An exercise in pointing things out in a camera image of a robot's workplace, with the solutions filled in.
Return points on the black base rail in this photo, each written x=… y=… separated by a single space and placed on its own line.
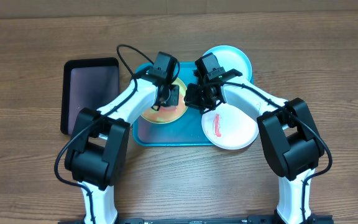
x=252 y=219

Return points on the light blue plate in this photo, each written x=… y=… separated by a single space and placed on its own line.
x=230 y=57

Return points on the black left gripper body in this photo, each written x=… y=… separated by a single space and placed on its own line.
x=173 y=96

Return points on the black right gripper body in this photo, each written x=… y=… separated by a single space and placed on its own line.
x=201 y=101

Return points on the yellow plate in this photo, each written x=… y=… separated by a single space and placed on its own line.
x=168 y=114

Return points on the white plate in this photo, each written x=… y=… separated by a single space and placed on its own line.
x=229 y=128

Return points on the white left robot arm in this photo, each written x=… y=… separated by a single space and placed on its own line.
x=96 y=152

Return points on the black rectangular tray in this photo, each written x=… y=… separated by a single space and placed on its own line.
x=87 y=83

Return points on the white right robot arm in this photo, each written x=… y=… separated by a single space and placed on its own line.
x=291 y=143

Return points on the teal plastic serving tray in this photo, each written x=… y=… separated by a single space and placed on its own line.
x=185 y=131

